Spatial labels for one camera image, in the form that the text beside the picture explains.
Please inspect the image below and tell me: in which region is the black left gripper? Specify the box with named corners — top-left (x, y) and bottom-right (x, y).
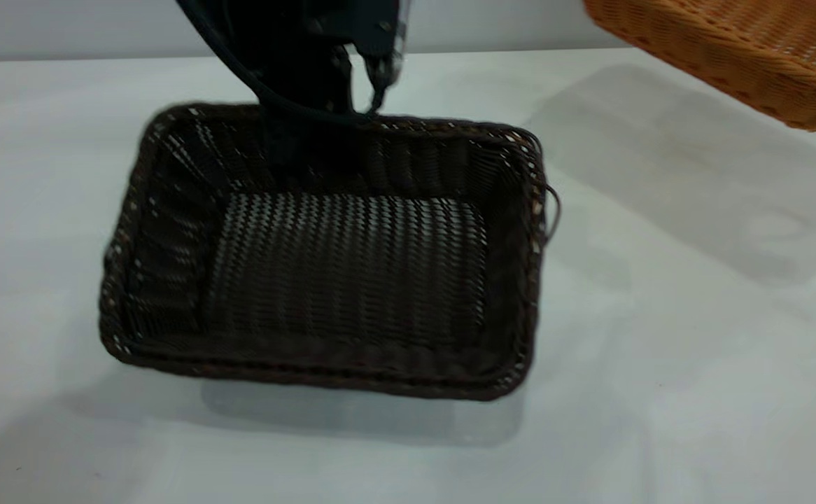
top-left (202, 0), bottom-right (410, 177)

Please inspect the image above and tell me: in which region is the black woven wicker basket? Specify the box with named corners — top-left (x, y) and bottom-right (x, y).
top-left (98, 102), bottom-right (561, 402)

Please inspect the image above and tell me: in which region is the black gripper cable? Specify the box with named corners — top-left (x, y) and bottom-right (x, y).
top-left (176, 0), bottom-right (388, 127)

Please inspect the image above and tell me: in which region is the orange woven wicker basket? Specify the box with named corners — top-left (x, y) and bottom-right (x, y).
top-left (583, 0), bottom-right (816, 132)

